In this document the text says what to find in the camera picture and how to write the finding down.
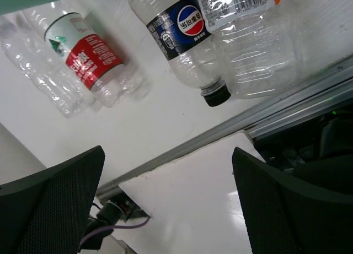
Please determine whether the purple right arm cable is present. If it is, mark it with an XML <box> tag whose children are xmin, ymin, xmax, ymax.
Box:
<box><xmin>78</xmin><ymin>215</ymin><xmax>152</xmax><ymax>248</ymax></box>

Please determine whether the clear Pepsi bottle black cap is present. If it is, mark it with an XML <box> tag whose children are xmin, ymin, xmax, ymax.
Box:
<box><xmin>127</xmin><ymin>0</ymin><xmax>231</xmax><ymax>107</ymax></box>

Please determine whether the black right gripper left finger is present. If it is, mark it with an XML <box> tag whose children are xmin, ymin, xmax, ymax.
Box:
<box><xmin>1</xmin><ymin>146</ymin><xmax>105</xmax><ymax>253</ymax></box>

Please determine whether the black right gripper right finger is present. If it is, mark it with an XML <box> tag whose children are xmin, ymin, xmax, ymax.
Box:
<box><xmin>232</xmin><ymin>148</ymin><xmax>352</xmax><ymax>253</ymax></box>

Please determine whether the clear unlabelled plastic bottle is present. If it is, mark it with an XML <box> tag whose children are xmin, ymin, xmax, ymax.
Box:
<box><xmin>1</xmin><ymin>15</ymin><xmax>101</xmax><ymax>118</ymax></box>

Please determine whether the clear red-label water bottle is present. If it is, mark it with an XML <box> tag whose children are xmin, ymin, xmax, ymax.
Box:
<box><xmin>23</xmin><ymin>2</ymin><xmax>152</xmax><ymax>107</ymax></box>

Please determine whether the clear white-label plastic bottle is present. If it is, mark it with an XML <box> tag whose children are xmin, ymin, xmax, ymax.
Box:
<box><xmin>198</xmin><ymin>0</ymin><xmax>302</xmax><ymax>99</ymax></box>

